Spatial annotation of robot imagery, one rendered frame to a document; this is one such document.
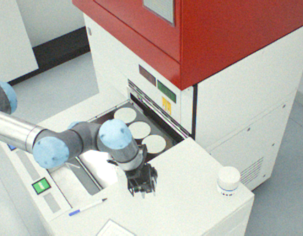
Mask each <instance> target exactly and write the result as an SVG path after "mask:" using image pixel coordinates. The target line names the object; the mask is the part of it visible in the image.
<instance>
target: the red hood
mask: <svg viewBox="0 0 303 236"><path fill-rule="evenodd" d="M71 1H72V3H73V4H74V6H76V7H77V8H78V9H80V10H81V11H82V12H83V13H84V14H86V15H87V16H88V17H90V18H91V19H92V20H93V21H95V23H97V24H98V25H100V26H101V27H102V28H103V29H105V30H106V31H107V32H108V33H109V34H111V35H112V36H113V37H115V38H116V39H117V40H118V41H119V42H121V43H122V44H123V45H125V46H126V47H127V48H128V49H130V50H131V51H132V52H133V53H134V54H136V55H137V56H139V57H140V58H141V59H142V60H144V61H145V62H146V63H147V64H148V65H149V66H152V68H153V69H155V70H156V71H157V72H158V73H160V74H161V75H162V76H163V77H164V78H166V79H167V80H168V81H169V82H171V83H172V84H173V85H175V86H176V88H179V89H180V91H183V90H185V89H186V88H189V87H190V86H192V85H195V84H196V83H197V82H200V81H201V80H203V79H206V78H207V77H208V76H211V75H212V74H214V73H216V72H218V71H219V70H222V69H224V68H225V67H228V66H229V65H230V64H233V63H235V62H236V61H239V60H240V59H241V58H244V57H246V56H247V55H249V54H251V53H252V52H255V51H257V50H259V49H260V48H262V47H264V46H266V45H267V44H270V43H271V42H273V41H275V40H277V39H279V38H280V37H282V36H285V35H286V34H288V33H290V32H292V31H293V30H296V29H297V28H299V27H301V26H302V25H303V0H71Z"/></svg>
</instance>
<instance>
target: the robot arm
mask: <svg viewBox="0 0 303 236"><path fill-rule="evenodd" d="M17 107H18V101H17V96H16V94H15V91H14V90H13V89H12V87H11V86H10V85H9V84H8V83H6V82H3V81H0V141H1V142H4V143H7V144H8V145H11V146H13V147H16V148H19V149H21V150H22V151H26V152H28V153H29V154H33V157H34V159H35V161H36V163H38V164H39V166H41V167H42V168H45V169H51V168H53V167H58V166H60V165H62V164H64V163H65V162H67V161H68V160H71V159H73V158H75V157H77V156H79V155H82V154H84V153H85V152H88V151H97V152H106V153H109V154H111V155H112V156H113V158H114V159H115V161H116V162H117V164H118V166H119V167H120V168H121V169H122V170H123V171H124V172H125V173H126V176H127V189H128V190H129V191H130V189H132V192H131V191H130V193H131V195H132V196H133V197H134V192H135V193H137V192H139V191H140V192H141V196H142V198H143V199H144V198H145V194H146V193H147V194H148V193H151V192H153V194H154V196H155V189H156V185H157V178H158V172H157V170H156V169H155V167H152V165H151V164H150V163H147V162H144V161H145V158H146V155H147V153H148V149H147V146H146V144H138V145H137V143H136V141H135V140H134V138H133V135H132V133H131V131H130V129H129V128H128V127H127V125H126V124H125V123H124V122H123V121H122V120H120V119H113V120H108V121H106V122H105V123H104V124H94V123H90V122H87V121H74V122H72V123H71V124H70V125H69V127H68V128H67V129H66V130H64V131H63V132H60V133H58V132H55V131H53V130H49V129H47V128H45V127H41V126H39V125H36V124H32V123H31V122H28V121H25V120H23V119H19V118H18V117H15V116H11V114H13V113H14V112H15V111H16V110H17ZM133 188H134V191H133Z"/></svg>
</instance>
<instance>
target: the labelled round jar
mask: <svg viewBox="0 0 303 236"><path fill-rule="evenodd" d="M239 181H240V172H239V171H238V170H237V169H236V168H234V167H223V168H222V169H220V171H219V177H218V183H217V188H216V190H217V193H218V195H219V196H220V197H223V198H225V199H231V198H233V197H234V196H236V194H237V190H238V185H239Z"/></svg>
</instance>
